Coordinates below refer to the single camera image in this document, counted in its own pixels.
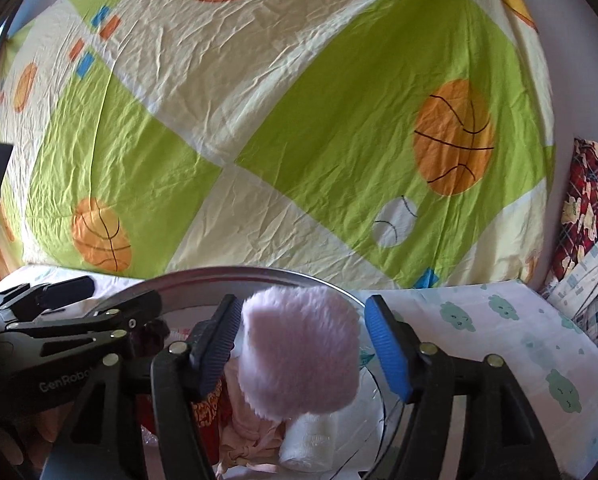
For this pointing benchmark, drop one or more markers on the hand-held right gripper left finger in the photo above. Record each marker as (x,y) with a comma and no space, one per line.
(216,350)

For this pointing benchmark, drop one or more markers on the pink fluffy plush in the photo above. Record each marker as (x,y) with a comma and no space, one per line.
(299,350)

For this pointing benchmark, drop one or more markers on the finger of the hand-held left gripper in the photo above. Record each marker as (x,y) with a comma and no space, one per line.
(139,307)
(69,290)

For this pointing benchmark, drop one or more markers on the pink cloth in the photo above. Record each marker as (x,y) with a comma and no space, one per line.
(249,425)

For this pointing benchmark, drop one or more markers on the basketball print sheet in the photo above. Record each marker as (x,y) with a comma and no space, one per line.
(279,110)

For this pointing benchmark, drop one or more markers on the teal cloth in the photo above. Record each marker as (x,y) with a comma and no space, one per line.
(368,358)

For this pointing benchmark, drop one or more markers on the red printed cloth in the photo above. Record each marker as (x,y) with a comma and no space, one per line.
(209,410)

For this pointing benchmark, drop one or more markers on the pink cloud print bed sheet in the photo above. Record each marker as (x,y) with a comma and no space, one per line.
(504,350)

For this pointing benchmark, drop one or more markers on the white rolled towel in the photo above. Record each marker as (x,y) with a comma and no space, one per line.
(309,440)

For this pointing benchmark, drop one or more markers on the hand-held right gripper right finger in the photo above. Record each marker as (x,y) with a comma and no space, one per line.
(389,355)

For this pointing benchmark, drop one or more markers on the red plaid bear blanket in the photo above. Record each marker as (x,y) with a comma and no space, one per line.
(584,210)

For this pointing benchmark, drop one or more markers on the blue plaid cloth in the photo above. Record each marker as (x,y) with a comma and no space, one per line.
(589,280)

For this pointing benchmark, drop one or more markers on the round metal tin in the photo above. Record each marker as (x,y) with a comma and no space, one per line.
(179,290)

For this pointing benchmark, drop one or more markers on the person's left hand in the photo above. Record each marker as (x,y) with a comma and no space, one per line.
(9,440)

